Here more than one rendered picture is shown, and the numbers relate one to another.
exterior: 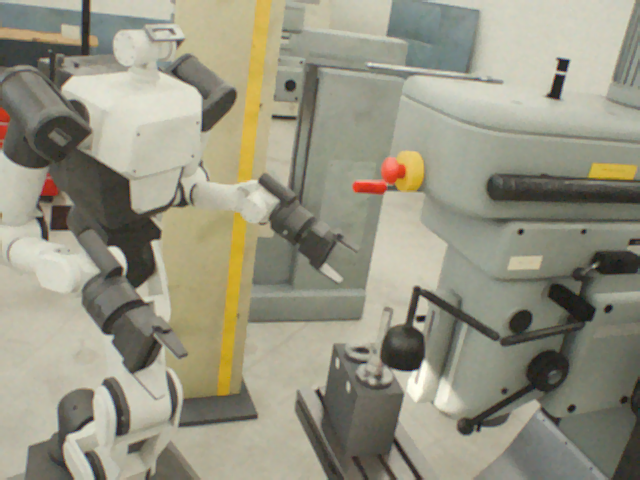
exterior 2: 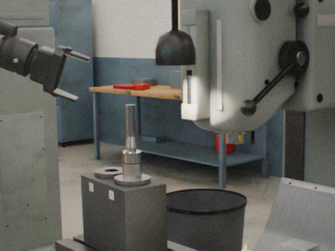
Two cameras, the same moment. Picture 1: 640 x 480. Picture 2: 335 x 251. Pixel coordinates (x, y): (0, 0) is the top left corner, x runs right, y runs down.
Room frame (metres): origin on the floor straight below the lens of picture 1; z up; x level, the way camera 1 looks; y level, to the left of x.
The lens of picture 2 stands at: (-0.19, 0.21, 1.50)
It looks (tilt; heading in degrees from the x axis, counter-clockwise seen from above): 8 degrees down; 342
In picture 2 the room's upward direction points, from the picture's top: 1 degrees counter-clockwise
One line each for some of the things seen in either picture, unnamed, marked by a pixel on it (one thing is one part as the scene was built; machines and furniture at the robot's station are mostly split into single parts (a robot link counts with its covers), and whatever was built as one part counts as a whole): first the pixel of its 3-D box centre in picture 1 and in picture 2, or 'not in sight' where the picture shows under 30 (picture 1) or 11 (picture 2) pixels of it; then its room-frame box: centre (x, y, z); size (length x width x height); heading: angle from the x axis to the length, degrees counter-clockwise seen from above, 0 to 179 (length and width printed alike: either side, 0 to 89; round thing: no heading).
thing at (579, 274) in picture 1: (602, 265); not in sight; (0.89, -0.43, 1.66); 0.12 x 0.04 x 0.04; 114
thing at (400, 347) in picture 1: (404, 343); (174, 47); (0.88, -0.16, 1.48); 0.07 x 0.07 x 0.06
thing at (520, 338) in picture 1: (543, 333); not in sight; (0.80, -0.34, 1.58); 0.17 x 0.01 x 0.01; 122
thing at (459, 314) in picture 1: (461, 316); not in sight; (0.81, -0.22, 1.58); 0.17 x 0.01 x 0.01; 42
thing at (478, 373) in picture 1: (490, 330); (235, 49); (0.99, -0.32, 1.47); 0.21 x 0.19 x 0.32; 24
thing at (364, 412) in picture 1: (361, 395); (122, 212); (1.31, -0.16, 1.06); 0.22 x 0.12 x 0.20; 17
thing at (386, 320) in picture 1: (384, 330); (131, 128); (1.26, -0.17, 1.28); 0.03 x 0.03 x 0.11
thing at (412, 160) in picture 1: (408, 171); not in sight; (0.90, -0.11, 1.76); 0.06 x 0.02 x 0.06; 24
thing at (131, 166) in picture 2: (376, 364); (131, 165); (1.26, -0.17, 1.19); 0.05 x 0.05 x 0.06
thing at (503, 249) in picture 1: (539, 222); not in sight; (1.00, -0.36, 1.68); 0.34 x 0.24 x 0.10; 114
